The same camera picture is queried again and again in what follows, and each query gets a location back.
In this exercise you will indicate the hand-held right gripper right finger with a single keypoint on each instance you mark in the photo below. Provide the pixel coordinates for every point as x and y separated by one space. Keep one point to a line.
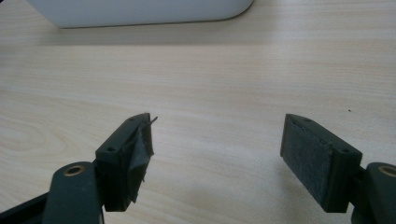
317 161

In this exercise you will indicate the white plastic container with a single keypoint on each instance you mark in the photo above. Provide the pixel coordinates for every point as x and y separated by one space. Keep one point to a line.
140 12

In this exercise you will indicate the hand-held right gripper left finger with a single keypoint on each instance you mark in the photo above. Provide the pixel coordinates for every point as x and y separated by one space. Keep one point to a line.
116 174

